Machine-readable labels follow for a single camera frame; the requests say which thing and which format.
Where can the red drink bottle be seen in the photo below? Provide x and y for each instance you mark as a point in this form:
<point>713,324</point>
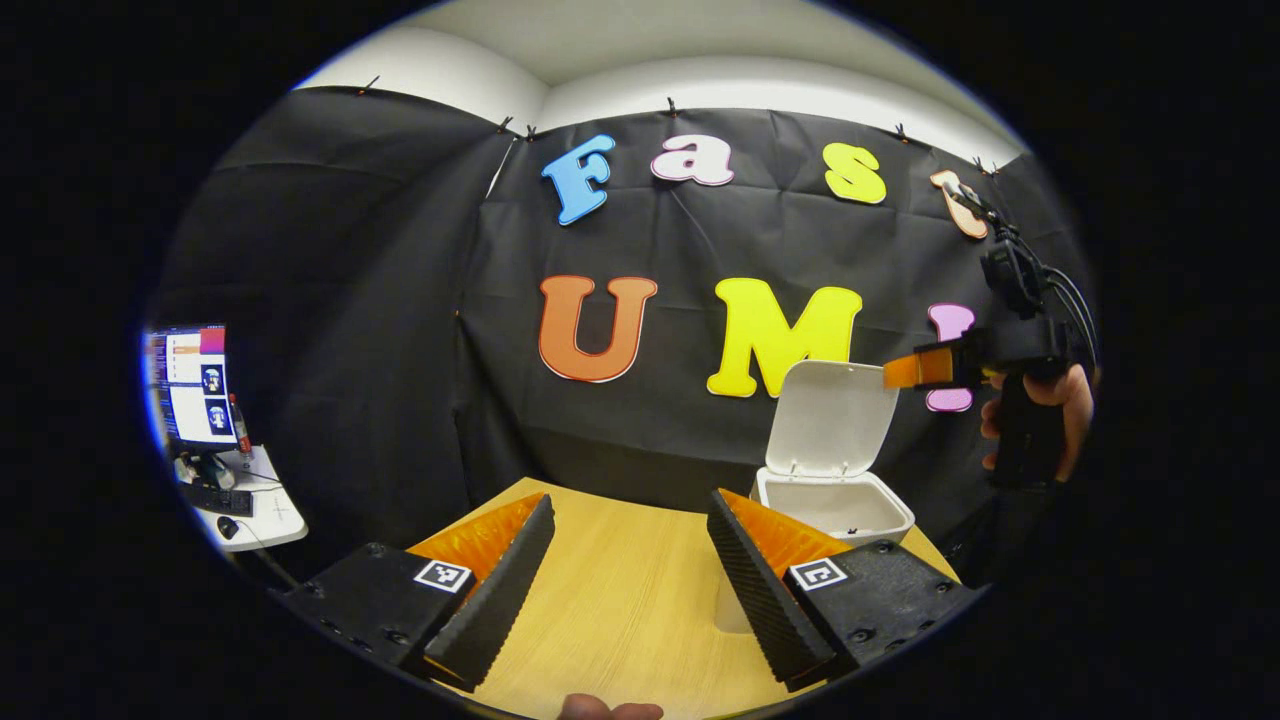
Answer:
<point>240,430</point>

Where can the black keyboard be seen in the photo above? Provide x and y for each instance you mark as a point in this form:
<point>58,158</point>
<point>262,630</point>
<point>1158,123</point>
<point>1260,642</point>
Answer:
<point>215,498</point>

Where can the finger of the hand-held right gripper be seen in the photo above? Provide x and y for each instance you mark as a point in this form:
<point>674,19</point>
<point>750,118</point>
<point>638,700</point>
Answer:
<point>960,365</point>

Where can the white side desk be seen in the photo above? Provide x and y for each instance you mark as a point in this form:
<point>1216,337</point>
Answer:
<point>275,515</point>

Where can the black backdrop cloth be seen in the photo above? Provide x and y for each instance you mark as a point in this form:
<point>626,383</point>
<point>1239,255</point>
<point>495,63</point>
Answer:
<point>400,350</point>

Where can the row of black cloth clips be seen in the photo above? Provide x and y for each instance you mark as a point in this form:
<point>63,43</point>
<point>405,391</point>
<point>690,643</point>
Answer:
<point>672,105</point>

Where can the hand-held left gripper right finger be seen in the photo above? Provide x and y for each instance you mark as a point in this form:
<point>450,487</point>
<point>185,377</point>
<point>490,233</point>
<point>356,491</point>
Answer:
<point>755,600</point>

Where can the computer monitor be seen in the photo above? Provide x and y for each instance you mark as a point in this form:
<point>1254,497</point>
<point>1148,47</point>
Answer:
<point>190,385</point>

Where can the wooden desktop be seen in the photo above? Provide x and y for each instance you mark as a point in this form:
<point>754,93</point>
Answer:
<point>630,600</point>

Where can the black computer mouse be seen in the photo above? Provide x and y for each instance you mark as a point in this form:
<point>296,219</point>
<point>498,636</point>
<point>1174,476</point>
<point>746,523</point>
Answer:
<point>228,527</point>

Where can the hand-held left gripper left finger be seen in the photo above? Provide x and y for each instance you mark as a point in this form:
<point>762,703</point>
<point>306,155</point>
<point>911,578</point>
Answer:
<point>500,600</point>

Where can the white desktop garbage bin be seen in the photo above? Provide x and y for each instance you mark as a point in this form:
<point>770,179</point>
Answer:
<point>830,420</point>

